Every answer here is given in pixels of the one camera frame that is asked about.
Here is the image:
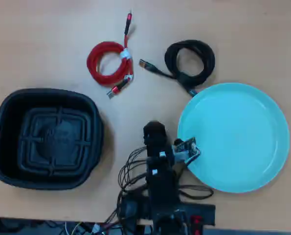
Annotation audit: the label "black braided charging cable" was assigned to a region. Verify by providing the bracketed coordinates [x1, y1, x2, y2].
[138, 39, 216, 97]

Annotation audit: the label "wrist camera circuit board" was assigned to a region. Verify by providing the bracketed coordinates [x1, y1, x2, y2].
[173, 137, 201, 165]

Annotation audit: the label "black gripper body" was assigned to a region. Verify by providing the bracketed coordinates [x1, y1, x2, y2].
[143, 120, 168, 157]

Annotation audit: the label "black plastic bowl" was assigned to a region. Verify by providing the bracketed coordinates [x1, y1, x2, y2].
[0, 88, 105, 190]

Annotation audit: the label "coloured wires below table edge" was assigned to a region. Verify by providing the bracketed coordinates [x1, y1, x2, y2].
[62, 216, 126, 235]

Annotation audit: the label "black clamp with red light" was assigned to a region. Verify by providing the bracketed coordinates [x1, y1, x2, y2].
[190, 214, 205, 235]

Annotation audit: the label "light blue round plate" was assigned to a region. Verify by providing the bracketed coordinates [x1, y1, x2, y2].
[177, 82, 291, 194]

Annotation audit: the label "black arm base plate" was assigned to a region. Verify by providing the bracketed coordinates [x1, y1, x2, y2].
[118, 195, 216, 227]

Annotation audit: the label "red braided charging cable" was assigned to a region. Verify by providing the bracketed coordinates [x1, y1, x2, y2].
[86, 11, 135, 101]

